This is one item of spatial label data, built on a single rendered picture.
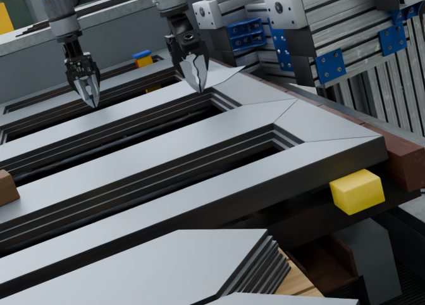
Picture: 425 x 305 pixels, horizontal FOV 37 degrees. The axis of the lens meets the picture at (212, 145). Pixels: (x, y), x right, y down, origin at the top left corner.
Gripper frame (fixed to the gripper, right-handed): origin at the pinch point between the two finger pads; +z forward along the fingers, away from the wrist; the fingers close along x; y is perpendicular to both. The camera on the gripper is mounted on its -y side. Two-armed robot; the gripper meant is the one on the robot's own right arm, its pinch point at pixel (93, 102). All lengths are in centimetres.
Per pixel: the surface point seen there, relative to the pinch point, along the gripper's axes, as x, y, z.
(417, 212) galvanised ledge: 42, 90, 18
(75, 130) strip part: -6.7, 22.1, 0.7
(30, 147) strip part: -18.2, 23.1, 0.7
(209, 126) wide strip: 19, 60, 1
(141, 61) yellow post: 20.9, -40.7, -0.1
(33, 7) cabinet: -22, -848, -5
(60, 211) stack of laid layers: -13, 72, 2
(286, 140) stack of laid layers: 27, 79, 2
